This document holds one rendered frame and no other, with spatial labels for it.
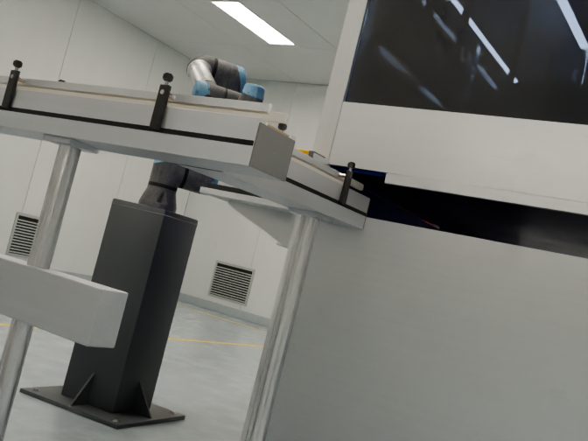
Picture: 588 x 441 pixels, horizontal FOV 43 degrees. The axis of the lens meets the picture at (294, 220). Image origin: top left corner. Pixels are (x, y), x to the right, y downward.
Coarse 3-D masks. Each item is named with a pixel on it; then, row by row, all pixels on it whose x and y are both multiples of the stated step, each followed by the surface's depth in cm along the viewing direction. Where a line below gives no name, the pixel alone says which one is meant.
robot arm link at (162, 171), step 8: (152, 168) 296; (160, 168) 293; (168, 168) 293; (176, 168) 294; (184, 168) 296; (152, 176) 294; (160, 176) 293; (168, 176) 293; (176, 176) 295; (184, 176) 296; (168, 184) 293; (176, 184) 296; (184, 184) 297
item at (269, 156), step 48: (0, 96) 178; (48, 96) 169; (96, 96) 174; (144, 96) 157; (192, 96) 150; (96, 144) 164; (144, 144) 151; (192, 144) 144; (240, 144) 139; (288, 144) 146
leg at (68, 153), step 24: (72, 144) 166; (72, 168) 169; (48, 192) 168; (48, 216) 168; (48, 240) 168; (48, 264) 169; (24, 336) 166; (0, 360) 167; (0, 384) 165; (0, 408) 165; (0, 432) 165
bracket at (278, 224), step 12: (228, 204) 253; (240, 204) 251; (252, 216) 248; (264, 216) 245; (276, 216) 243; (288, 216) 240; (264, 228) 244; (276, 228) 242; (288, 228) 240; (276, 240) 241; (288, 240) 239
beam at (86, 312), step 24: (0, 264) 170; (24, 264) 166; (0, 288) 168; (24, 288) 164; (48, 288) 160; (72, 288) 157; (96, 288) 153; (0, 312) 167; (24, 312) 163; (48, 312) 159; (72, 312) 156; (96, 312) 152; (120, 312) 158; (72, 336) 154; (96, 336) 153
